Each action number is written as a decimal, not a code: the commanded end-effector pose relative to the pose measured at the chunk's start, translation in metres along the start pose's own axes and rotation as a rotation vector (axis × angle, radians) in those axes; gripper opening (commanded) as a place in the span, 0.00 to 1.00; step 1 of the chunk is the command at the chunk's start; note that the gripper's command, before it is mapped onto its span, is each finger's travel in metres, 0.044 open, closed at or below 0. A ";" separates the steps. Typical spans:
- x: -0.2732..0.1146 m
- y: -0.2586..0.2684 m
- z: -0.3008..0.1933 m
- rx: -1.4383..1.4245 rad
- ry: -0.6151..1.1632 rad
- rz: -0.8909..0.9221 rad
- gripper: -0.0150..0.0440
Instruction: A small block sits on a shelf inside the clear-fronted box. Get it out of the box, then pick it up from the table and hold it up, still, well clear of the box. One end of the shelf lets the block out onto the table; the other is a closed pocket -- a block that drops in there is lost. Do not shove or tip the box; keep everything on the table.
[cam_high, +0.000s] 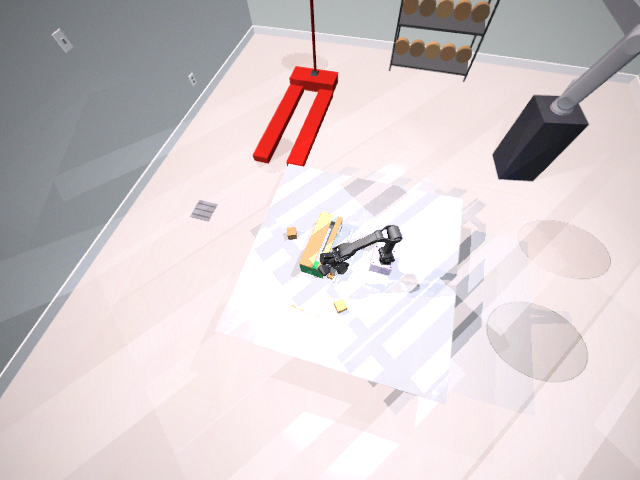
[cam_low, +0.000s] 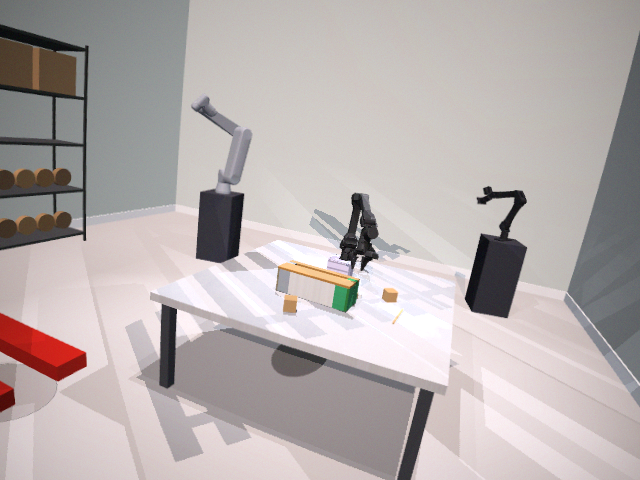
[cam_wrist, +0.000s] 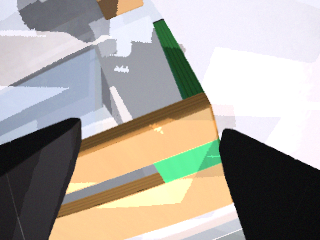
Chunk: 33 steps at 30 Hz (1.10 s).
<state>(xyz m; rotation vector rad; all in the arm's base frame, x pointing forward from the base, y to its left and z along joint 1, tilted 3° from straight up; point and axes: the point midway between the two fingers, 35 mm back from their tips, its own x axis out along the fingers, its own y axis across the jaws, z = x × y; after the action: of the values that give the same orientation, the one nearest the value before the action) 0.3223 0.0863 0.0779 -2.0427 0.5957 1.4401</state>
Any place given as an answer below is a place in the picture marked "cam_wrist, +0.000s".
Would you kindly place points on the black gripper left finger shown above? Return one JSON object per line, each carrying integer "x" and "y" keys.
{"x": 35, "y": 171}

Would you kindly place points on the small brown block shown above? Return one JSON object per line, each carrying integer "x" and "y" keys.
{"x": 112, "y": 8}

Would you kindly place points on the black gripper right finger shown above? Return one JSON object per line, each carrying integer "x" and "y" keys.
{"x": 277, "y": 197}

